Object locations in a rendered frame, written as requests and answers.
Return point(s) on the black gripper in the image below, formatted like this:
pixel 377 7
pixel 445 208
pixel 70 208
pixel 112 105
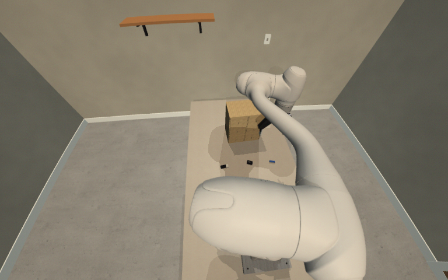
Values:
pixel 264 123

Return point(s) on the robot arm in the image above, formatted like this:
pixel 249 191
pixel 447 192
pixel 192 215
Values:
pixel 314 221

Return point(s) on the small wooden chest of drawers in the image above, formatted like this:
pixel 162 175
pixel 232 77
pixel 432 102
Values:
pixel 241 108

